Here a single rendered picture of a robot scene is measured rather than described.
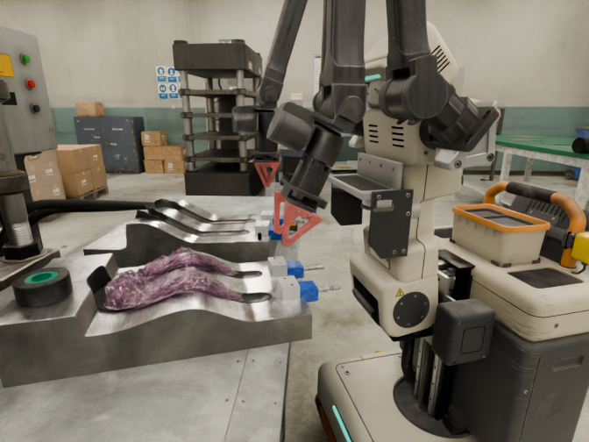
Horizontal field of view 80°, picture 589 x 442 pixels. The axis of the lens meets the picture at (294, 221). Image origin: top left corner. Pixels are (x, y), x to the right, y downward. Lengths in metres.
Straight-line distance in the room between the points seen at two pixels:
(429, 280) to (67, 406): 0.78
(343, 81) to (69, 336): 0.58
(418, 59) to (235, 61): 4.28
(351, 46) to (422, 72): 0.12
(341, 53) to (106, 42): 8.12
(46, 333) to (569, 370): 1.13
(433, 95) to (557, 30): 7.80
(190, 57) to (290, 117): 4.46
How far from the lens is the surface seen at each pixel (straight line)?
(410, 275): 0.93
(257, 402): 0.59
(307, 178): 0.60
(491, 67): 7.92
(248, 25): 7.63
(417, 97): 0.64
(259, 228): 0.95
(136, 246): 1.02
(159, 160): 7.76
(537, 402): 1.16
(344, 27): 0.63
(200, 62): 4.97
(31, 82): 1.58
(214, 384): 0.62
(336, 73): 0.61
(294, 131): 0.58
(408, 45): 0.67
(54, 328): 0.67
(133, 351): 0.67
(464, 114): 0.71
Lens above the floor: 1.21
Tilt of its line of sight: 17 degrees down
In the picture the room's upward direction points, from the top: straight up
